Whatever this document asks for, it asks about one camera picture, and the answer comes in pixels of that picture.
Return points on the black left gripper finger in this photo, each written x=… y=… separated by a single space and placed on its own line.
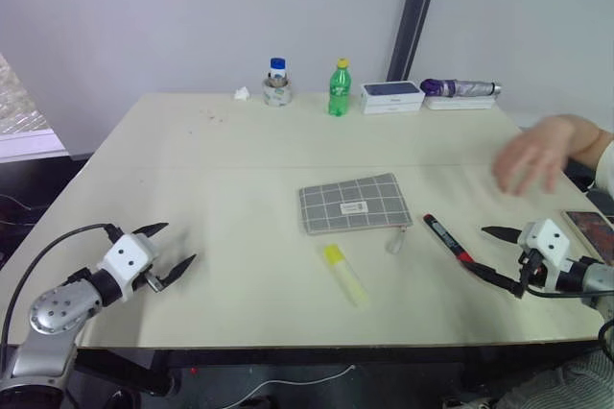
x=152 y=230
x=180 y=271

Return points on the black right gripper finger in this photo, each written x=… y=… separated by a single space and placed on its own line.
x=491 y=276
x=501 y=233

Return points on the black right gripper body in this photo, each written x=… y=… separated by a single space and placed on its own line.
x=530 y=272

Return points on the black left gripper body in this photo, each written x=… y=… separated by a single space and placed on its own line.
x=156 y=279

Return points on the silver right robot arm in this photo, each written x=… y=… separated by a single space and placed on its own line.
x=597 y=279

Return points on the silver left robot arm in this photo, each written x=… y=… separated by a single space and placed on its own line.
x=57 y=313

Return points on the person's forearm white sleeve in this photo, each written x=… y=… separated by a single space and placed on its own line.
x=606 y=154

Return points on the grey checked fabric pencil case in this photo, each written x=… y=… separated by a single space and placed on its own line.
x=355 y=202

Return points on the person's bare hand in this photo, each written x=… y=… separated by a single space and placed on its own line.
x=537 y=150

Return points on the red and black marker pen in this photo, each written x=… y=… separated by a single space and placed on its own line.
x=443 y=235

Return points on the smartphone with red screen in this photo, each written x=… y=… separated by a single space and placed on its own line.
x=592 y=232

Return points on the person's striped trouser leg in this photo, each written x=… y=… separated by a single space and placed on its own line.
x=566 y=382

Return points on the flat white box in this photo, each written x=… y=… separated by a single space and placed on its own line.
x=458 y=103

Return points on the yellow highlighter pen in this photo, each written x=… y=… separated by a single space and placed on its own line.
x=345 y=277

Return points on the purple folded umbrella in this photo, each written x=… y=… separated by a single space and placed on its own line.
x=455 y=87

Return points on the crumpled white tissue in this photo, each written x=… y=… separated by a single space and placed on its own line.
x=243 y=94

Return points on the plain white phone box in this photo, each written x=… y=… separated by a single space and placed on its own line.
x=392 y=109

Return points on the frosted window pane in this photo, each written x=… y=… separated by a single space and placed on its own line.
x=19 y=111

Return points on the white box dark blue lid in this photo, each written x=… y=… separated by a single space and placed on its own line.
x=391 y=91

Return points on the small bottle with blue cap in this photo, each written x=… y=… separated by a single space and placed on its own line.
x=277 y=70

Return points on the green plastic soda bottle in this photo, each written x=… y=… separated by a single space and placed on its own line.
x=339 y=92

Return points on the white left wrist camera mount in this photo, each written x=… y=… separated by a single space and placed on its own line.
x=127 y=253

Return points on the dark grey wall post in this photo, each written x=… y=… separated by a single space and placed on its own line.
x=415 y=15

